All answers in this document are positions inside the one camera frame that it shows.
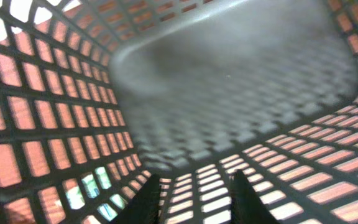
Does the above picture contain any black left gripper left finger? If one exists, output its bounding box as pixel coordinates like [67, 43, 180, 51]
[109, 174, 161, 224]

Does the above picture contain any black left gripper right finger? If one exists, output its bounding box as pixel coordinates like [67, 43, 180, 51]
[229, 170, 279, 224]

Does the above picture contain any teal wet wipes pack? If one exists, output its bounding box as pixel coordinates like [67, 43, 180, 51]
[66, 167, 128, 221]

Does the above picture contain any grey plastic mesh basket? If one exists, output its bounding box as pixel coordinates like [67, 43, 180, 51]
[0, 0, 358, 223]

